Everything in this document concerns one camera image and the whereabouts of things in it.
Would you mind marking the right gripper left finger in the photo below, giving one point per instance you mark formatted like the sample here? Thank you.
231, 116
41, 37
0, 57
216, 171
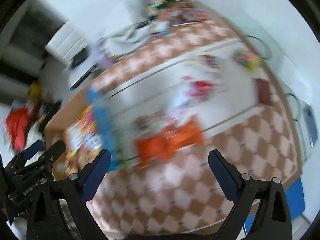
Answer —
46, 217

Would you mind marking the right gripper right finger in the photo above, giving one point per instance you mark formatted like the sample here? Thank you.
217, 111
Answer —
272, 219

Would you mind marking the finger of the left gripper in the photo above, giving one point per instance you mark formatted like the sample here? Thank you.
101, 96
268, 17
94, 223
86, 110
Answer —
31, 150

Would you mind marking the orange snack packet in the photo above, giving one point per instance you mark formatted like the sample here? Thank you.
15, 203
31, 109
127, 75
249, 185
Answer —
179, 137
158, 146

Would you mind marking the dark red packet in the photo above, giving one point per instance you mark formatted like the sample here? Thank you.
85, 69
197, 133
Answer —
263, 92

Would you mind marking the small red snack packet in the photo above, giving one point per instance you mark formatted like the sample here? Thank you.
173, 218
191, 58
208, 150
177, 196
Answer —
200, 90

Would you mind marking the colourful candy bag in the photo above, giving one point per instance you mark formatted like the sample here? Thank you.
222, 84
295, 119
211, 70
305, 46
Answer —
248, 59

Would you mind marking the chocolate biscuit white packet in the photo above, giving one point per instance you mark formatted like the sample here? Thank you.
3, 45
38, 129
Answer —
206, 63

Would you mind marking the Sedaap noodle packet yellow red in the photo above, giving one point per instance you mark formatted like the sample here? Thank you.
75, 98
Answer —
84, 134

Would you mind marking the red white barcode packet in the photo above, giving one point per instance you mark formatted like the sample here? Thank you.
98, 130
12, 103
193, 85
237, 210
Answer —
178, 106

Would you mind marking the grey chair with snacks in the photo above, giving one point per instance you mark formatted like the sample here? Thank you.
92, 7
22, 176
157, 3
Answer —
163, 10

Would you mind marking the red plastic bag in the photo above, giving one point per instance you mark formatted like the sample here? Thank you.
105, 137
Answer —
18, 123

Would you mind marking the yellow bag on floor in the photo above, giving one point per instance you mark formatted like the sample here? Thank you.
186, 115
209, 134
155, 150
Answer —
35, 93

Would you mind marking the cardboard box blue sides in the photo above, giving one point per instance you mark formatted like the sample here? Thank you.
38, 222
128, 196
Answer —
73, 162

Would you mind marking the black bag on chair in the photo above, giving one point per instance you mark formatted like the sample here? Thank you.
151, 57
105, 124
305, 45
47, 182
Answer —
79, 58

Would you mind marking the white chair far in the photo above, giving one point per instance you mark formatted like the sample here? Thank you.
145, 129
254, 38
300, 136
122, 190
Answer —
64, 45

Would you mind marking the pink box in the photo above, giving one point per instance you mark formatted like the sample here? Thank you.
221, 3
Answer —
104, 62

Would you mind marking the blue smartphone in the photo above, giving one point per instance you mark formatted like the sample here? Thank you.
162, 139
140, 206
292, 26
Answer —
310, 124

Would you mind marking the checkered table mat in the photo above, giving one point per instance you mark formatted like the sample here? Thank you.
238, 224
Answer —
182, 195

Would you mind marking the white cloth heap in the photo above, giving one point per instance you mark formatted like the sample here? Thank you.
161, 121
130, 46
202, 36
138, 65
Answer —
132, 38

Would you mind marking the pile of snack bags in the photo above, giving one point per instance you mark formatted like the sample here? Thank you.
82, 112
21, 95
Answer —
194, 14

